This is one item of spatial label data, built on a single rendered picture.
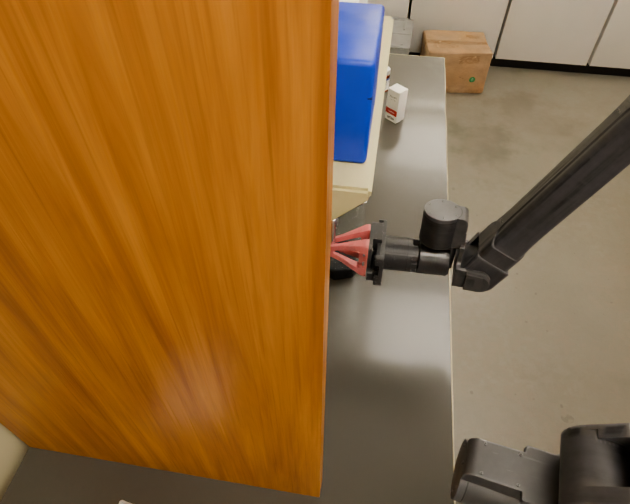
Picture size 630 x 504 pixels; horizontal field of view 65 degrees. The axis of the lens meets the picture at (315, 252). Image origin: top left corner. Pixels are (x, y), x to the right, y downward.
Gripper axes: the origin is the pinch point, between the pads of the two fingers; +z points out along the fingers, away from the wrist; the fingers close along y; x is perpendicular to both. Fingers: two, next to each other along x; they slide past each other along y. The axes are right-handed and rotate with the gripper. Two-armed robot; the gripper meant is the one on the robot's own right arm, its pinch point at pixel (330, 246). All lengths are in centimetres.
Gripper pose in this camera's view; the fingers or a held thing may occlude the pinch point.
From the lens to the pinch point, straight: 83.8
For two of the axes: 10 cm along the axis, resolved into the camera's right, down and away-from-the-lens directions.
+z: -9.9, -1.1, 1.2
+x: 0.0, 7.6, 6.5
